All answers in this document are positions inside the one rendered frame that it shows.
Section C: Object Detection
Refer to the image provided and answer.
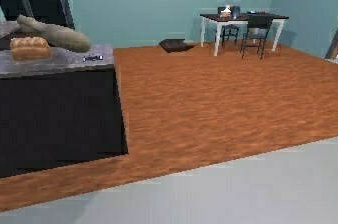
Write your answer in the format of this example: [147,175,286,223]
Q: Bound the small black knife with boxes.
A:
[82,54,105,63]

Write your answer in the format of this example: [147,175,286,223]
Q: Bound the white table with dark top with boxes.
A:
[199,12,290,57]

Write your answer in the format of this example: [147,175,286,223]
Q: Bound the black chair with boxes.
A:
[240,14,275,61]
[217,6,241,47]

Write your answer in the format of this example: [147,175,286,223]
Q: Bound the black counter with grey top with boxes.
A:
[0,20,129,183]

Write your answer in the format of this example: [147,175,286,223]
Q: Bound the brown bread loaf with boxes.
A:
[9,36,53,62]

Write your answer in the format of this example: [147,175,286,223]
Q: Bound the dark window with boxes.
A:
[0,0,76,30]

